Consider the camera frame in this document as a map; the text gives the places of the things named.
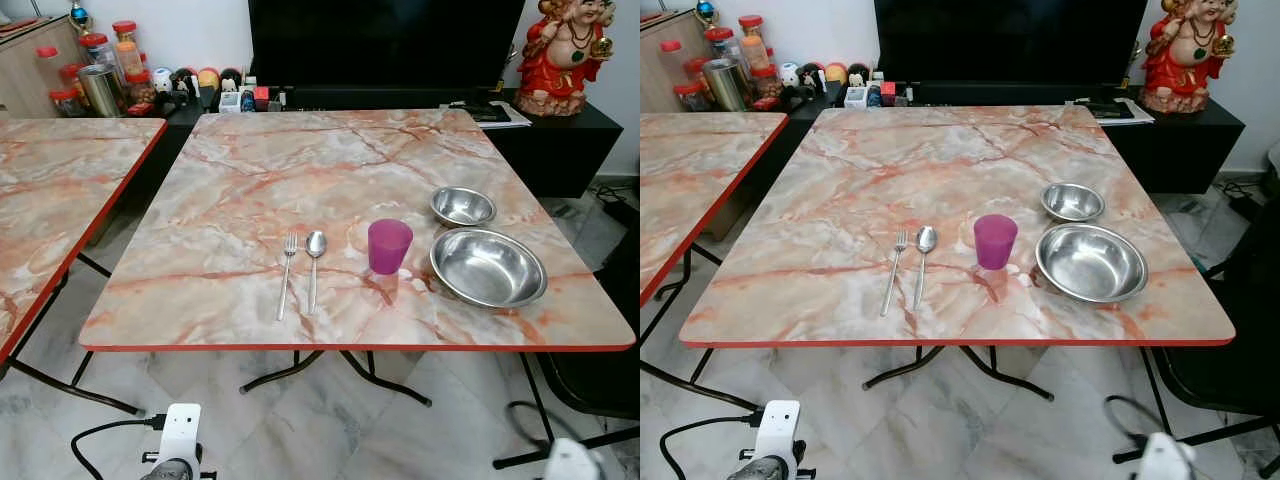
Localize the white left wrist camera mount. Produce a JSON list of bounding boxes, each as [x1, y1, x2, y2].
[[752, 400, 805, 480], [150, 403, 205, 480]]

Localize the black flat television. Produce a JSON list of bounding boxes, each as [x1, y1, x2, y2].
[[247, 0, 527, 94], [874, 0, 1149, 87]]

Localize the silver metal spoon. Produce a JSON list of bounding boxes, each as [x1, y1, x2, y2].
[[305, 231, 329, 316], [912, 226, 939, 311]]

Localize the black chair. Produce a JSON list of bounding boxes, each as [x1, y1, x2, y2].
[[494, 228, 641, 471], [1112, 222, 1280, 477]]

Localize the red laughing figurine statue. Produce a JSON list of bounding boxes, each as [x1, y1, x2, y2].
[[1140, 0, 1238, 114], [514, 0, 615, 118]]

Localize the purple plastic cup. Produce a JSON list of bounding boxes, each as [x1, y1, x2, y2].
[[367, 219, 414, 276], [973, 214, 1019, 271]]

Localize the tall orange jar red lid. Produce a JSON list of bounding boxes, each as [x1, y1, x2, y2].
[[112, 20, 142, 77], [738, 14, 770, 70]]

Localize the silver metal fork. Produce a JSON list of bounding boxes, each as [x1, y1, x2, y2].
[[880, 229, 909, 319], [276, 233, 300, 323]]

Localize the steel cylindrical canister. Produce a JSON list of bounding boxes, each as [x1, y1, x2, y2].
[[78, 64, 126, 119], [702, 58, 752, 113]]

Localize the small steel bowl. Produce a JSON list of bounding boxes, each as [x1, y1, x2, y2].
[[1040, 182, 1106, 223], [430, 186, 498, 228]]

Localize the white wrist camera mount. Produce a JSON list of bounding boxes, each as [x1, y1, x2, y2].
[[543, 438, 601, 480], [752, 400, 805, 480], [1138, 432, 1197, 480], [150, 403, 205, 480]]

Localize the black metal table legs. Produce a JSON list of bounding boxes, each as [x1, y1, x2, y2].
[[862, 345, 1056, 402], [239, 350, 434, 408]]

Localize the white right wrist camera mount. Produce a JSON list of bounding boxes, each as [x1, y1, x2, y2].
[[1138, 432, 1197, 480], [543, 438, 601, 480]]

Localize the large steel bowl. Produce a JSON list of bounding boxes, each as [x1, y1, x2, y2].
[[429, 228, 549, 309], [1035, 223, 1149, 304]]

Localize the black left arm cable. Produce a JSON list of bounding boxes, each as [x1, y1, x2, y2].
[[69, 413, 167, 480], [658, 411, 767, 480]]

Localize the wooden side cabinet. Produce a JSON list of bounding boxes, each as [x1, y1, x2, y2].
[[0, 15, 93, 120], [640, 10, 716, 114]]

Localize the papers with black device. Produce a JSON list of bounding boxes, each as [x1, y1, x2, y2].
[[451, 99, 534, 130], [1074, 95, 1157, 126]]

